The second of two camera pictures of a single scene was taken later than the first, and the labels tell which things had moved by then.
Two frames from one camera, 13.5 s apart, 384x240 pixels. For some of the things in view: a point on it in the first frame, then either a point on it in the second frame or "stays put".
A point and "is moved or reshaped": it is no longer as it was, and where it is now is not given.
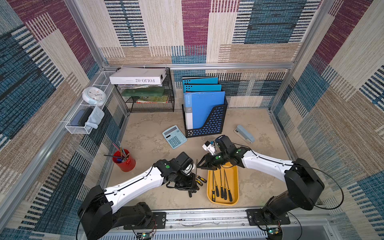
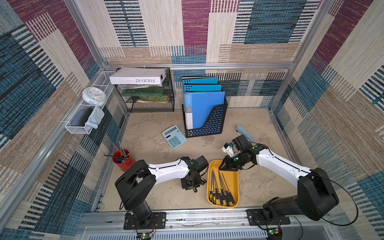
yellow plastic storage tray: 223,185 stays put
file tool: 221,186 is moved or reshaped
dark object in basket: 81,117 stays put
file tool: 225,188 -> 219,192
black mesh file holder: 213,125 stays put
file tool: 213,191 stays put
